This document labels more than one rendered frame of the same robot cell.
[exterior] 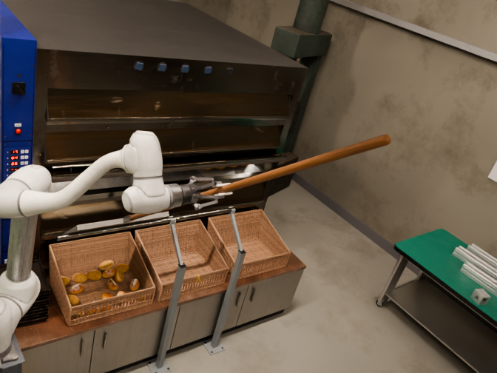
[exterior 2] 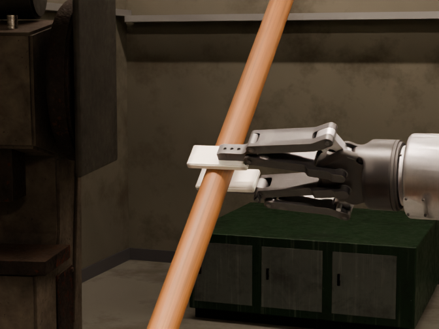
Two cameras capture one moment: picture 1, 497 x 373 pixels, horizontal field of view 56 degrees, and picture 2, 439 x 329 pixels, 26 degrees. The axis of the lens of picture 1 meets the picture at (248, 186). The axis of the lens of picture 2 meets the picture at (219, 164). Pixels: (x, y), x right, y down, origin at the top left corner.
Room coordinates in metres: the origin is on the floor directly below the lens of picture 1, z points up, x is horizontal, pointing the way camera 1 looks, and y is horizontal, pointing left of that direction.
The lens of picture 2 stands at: (2.10, 1.05, 2.09)
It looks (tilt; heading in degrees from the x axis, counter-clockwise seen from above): 7 degrees down; 245
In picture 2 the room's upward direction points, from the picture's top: straight up
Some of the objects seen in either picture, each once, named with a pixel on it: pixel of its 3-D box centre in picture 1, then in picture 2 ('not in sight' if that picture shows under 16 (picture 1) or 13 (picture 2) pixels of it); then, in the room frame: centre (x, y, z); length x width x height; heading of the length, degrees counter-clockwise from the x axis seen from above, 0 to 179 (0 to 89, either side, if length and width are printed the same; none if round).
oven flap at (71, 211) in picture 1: (169, 203); not in sight; (2.94, 0.52, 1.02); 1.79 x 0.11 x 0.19; 133
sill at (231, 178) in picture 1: (171, 185); not in sight; (2.95, 0.54, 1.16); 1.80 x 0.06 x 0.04; 133
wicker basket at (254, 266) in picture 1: (248, 242); not in sight; (3.17, -0.12, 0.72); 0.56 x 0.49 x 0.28; 133
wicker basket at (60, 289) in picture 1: (101, 274); not in sight; (2.34, 0.76, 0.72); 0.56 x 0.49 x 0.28; 133
